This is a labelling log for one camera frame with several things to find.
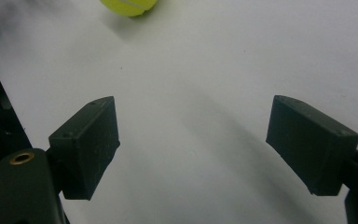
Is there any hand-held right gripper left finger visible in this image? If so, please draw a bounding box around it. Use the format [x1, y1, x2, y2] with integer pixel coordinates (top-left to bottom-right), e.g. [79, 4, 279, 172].
[48, 95, 121, 201]

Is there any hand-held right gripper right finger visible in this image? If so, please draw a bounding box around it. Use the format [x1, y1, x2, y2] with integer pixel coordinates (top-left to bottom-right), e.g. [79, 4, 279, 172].
[265, 94, 358, 197]

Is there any yellow tennis ball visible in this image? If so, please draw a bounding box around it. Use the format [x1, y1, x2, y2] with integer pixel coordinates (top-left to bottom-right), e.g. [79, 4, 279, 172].
[99, 0, 158, 18]

